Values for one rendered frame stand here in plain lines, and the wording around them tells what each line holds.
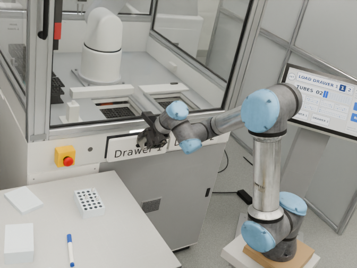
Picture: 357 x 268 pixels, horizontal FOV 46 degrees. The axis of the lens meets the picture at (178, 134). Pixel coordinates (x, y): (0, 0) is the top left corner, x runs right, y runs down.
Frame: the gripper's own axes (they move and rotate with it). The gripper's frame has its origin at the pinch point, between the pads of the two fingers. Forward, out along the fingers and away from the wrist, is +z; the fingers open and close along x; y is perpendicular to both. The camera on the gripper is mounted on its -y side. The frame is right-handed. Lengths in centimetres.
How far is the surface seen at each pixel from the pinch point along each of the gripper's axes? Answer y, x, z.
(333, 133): 17, 97, -18
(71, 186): 11.2, -31.4, 10.9
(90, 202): 21.8, -29.4, -0.9
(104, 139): -4.0, -15.6, 2.6
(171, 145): 1.7, 18.5, 7.6
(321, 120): 9, 94, -17
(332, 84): -7, 104, -25
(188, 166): 9.3, 33.1, 21.5
